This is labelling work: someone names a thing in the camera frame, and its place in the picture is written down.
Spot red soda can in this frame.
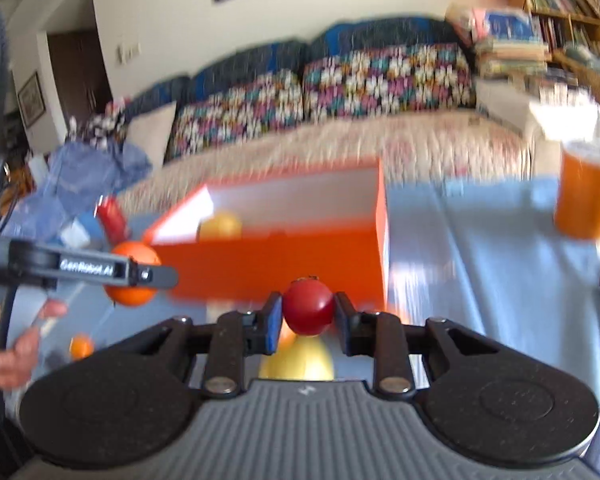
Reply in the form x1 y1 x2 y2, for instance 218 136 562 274
96 196 131 243

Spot dark wooden door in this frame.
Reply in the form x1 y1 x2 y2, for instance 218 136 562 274
47 32 113 126

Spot person's left hand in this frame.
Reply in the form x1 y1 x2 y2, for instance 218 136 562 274
0 294 68 391

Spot large orange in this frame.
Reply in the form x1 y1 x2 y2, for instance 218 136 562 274
104 241 162 307

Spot quilted beige sofa cover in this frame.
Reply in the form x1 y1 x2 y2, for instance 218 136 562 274
115 110 536 211

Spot orange canister with white lid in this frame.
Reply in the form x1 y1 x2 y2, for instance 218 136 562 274
552 139 600 241

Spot floral cushion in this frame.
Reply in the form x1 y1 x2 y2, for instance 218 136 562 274
165 69 305 163
302 42 477 121

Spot black white patterned cloth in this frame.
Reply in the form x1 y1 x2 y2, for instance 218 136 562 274
70 102 131 143

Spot light blue tablecloth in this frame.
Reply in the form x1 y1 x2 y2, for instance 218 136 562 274
0 175 600 480

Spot blue patterned sofa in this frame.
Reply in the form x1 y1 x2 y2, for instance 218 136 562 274
115 15 481 161

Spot red cherry tomato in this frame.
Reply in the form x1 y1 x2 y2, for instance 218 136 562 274
282 276 336 337

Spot stack of books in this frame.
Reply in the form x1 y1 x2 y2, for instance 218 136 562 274
445 5 581 91

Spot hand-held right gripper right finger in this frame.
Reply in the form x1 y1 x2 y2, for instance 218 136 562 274
332 291 501 401

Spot tiny tangerine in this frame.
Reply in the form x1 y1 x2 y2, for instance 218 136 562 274
70 334 95 361

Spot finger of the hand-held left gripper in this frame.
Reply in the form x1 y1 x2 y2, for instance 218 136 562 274
127 256 180 292

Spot small framed wall picture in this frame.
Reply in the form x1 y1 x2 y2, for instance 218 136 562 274
17 71 47 130

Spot white pillow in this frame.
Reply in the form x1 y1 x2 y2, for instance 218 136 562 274
125 101 178 171

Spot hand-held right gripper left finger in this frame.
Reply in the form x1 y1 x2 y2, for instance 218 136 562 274
125 292 284 401

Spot orange cardboard box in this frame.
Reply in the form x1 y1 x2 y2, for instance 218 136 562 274
142 157 392 313

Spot yellow pear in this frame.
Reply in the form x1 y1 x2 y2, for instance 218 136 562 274
198 211 243 241
258 336 336 382

